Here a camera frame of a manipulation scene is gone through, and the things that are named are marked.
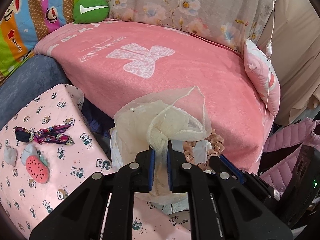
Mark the watermelon slice hair clip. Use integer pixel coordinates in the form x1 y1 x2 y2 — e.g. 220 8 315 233
25 155 50 184

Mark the colourful striped monkey print quilt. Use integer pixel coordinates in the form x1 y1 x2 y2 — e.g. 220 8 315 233
0 0 84 77

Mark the cream organza mesh bag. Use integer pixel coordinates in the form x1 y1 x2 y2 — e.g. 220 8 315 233
114 85 212 198

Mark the floral beige cushion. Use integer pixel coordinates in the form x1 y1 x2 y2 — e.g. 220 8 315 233
81 0 279 60

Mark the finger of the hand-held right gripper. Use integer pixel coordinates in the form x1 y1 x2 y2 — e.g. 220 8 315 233
209 154 250 188

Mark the white cable with switch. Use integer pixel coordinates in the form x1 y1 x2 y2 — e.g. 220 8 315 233
260 0 275 155

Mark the small pink pillow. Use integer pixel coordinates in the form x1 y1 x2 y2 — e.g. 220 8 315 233
244 39 281 117

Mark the dark blue cloth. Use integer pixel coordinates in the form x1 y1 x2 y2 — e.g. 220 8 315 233
81 96 117 137

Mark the pink bow print blanket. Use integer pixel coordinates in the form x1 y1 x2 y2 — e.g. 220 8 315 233
34 17 273 178

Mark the beige cloth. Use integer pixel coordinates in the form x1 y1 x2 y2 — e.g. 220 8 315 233
257 0 320 125

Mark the blue sofa cushion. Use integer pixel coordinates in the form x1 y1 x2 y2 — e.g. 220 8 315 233
0 55 83 130

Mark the green round cushion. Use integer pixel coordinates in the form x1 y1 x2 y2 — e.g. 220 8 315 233
72 0 110 25

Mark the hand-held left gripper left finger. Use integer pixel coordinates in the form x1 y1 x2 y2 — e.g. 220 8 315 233
29 147 157 240

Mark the trash bin with white bag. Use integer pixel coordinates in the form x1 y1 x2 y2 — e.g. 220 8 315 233
109 127 215 203

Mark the colourful patterned bow hair tie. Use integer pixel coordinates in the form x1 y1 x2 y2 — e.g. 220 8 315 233
15 124 75 146

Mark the pink quilted bag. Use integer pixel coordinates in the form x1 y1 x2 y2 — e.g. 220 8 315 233
260 119 320 195

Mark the pink printed scrunchie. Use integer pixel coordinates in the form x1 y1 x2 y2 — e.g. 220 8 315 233
182 127 225 172

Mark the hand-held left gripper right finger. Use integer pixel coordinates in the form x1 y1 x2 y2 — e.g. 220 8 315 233
167 140 293 240

